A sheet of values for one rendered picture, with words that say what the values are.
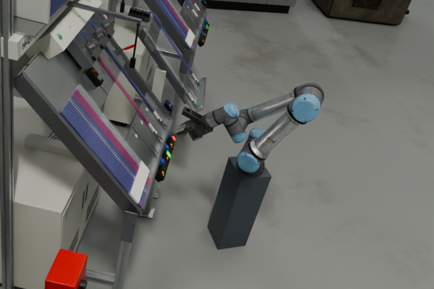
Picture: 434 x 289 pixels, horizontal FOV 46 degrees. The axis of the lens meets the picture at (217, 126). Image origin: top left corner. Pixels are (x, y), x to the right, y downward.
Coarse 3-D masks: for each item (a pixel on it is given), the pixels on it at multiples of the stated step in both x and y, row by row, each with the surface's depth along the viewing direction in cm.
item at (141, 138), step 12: (144, 108) 244; (156, 108) 255; (156, 120) 251; (132, 132) 226; (144, 132) 235; (132, 144) 222; (144, 144) 231; (156, 144) 241; (144, 156) 227; (156, 156) 236
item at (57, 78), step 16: (112, 48) 239; (32, 64) 184; (48, 64) 192; (64, 64) 201; (96, 64) 222; (112, 64) 234; (32, 80) 180; (48, 80) 188; (64, 80) 197; (80, 80) 206; (112, 80) 228; (48, 96) 185; (64, 96) 193; (96, 96) 212
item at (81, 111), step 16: (80, 96) 200; (64, 112) 187; (80, 112) 196; (96, 112) 205; (80, 128) 192; (96, 128) 201; (112, 128) 211; (96, 144) 197; (112, 144) 207; (128, 144) 217; (112, 160) 203; (128, 160) 213; (128, 176) 208; (144, 176) 219; (128, 192) 205; (144, 192) 214
